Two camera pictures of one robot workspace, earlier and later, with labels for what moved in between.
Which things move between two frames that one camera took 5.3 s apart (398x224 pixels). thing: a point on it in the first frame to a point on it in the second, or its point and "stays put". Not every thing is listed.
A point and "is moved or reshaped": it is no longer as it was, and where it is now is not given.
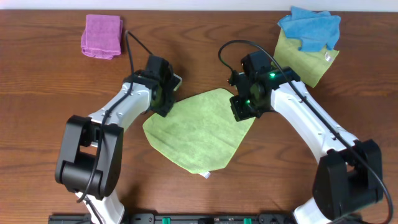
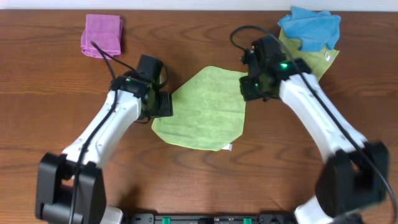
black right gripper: x=240 y=114 to x=246 y=90
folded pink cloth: x=101 y=37 stays put
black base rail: x=194 y=218 stays put
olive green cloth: x=311 y=66 stays put
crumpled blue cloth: x=316 y=30 stays put
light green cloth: x=201 y=133 is moved or reshaped
